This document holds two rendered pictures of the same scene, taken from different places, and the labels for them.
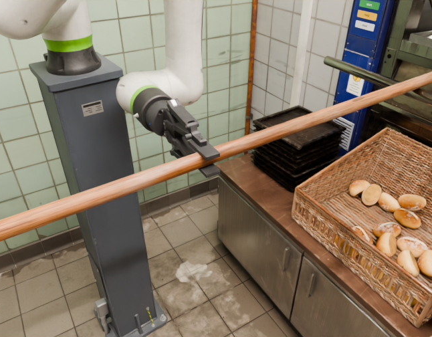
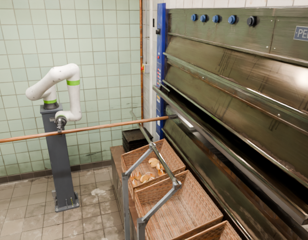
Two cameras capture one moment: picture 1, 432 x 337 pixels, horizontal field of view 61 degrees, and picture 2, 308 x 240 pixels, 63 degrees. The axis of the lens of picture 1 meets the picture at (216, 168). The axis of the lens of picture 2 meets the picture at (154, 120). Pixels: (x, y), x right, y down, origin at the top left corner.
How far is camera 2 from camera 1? 162 cm
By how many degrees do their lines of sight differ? 17
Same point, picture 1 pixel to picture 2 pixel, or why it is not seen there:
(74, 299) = (49, 193)
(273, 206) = (118, 163)
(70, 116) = (46, 121)
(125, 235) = (62, 163)
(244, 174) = (117, 151)
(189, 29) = (74, 101)
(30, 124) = not seen: hidden behind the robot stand
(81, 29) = (51, 97)
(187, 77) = (74, 113)
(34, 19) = (35, 96)
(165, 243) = (93, 180)
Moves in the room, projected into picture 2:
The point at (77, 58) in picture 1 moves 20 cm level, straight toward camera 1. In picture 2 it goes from (50, 105) to (44, 113)
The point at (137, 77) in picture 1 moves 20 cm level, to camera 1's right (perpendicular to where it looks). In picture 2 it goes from (60, 112) to (79, 114)
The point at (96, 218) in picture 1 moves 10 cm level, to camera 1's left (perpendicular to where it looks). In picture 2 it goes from (52, 155) to (43, 153)
